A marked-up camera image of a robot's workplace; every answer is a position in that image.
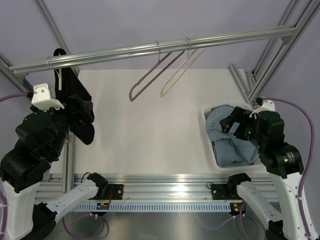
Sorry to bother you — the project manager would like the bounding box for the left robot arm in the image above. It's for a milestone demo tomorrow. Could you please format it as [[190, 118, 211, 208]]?
[[0, 95, 108, 240]]

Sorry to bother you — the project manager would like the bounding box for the light blue denim skirt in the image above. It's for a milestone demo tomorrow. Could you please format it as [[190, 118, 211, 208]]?
[[204, 104, 259, 168]]

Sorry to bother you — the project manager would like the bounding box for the white plastic basket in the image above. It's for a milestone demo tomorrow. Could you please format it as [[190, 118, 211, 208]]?
[[201, 103, 263, 172]]

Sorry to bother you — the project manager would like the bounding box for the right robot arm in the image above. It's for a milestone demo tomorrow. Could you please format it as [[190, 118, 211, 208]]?
[[220, 107, 320, 240]]

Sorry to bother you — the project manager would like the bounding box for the cream hanger of black garment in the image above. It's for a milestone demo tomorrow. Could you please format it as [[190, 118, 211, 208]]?
[[55, 68, 62, 91]]

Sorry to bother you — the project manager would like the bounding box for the aluminium frame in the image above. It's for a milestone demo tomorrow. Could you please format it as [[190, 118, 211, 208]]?
[[0, 0, 320, 202]]

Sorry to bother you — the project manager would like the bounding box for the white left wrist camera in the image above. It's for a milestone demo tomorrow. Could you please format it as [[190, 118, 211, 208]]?
[[31, 83, 65, 112]]

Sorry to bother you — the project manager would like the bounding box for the grey hanger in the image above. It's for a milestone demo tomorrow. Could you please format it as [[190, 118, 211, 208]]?
[[128, 39, 187, 103]]

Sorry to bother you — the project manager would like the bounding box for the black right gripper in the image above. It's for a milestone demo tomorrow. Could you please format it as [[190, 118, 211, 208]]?
[[219, 105, 266, 149]]

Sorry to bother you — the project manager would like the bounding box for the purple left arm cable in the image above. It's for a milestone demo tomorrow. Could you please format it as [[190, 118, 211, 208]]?
[[0, 93, 110, 238]]

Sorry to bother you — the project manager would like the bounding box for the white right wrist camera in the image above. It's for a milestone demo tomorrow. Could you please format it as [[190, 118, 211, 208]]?
[[249, 100, 276, 118]]

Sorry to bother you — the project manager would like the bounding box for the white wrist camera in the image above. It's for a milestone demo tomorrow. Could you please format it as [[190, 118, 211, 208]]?
[[249, 100, 276, 118], [31, 83, 65, 112]]

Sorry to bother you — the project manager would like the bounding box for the black garment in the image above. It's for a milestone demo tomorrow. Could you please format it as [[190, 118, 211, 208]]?
[[53, 48, 96, 146]]

